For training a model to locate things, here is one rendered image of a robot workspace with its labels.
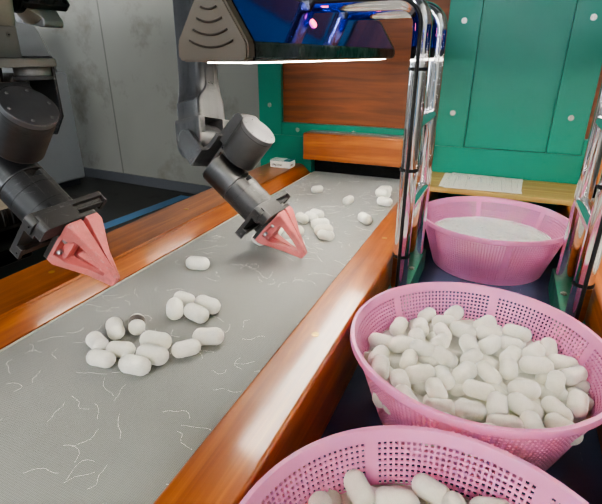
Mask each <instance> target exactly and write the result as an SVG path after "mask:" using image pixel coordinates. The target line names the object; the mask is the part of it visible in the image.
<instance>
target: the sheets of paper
mask: <svg viewBox="0 0 602 504"><path fill-rule="evenodd" d="M522 183H523V179H514V178H503V177H493V176H483V175H473V174H463V173H445V174H444V176H443V178H442V180H441V182H440V184H439V186H443V187H446V188H458V189H470V190H482V191H494V192H506V193H516V194H522V192H521V189H522Z"/></svg>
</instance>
